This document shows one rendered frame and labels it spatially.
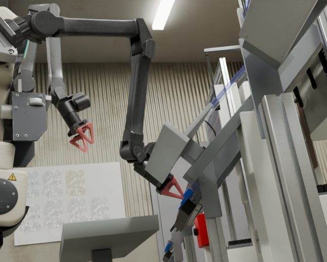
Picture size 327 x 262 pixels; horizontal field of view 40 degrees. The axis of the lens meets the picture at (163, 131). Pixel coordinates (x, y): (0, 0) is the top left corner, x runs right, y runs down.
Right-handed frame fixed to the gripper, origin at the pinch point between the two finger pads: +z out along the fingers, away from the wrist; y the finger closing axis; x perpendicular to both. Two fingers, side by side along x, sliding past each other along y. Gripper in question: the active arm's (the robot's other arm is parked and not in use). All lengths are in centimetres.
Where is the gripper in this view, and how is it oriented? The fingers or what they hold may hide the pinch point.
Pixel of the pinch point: (182, 196)
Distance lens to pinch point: 157.9
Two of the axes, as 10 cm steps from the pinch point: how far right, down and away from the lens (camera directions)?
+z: 8.0, 5.8, -1.7
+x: -6.0, 7.4, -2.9
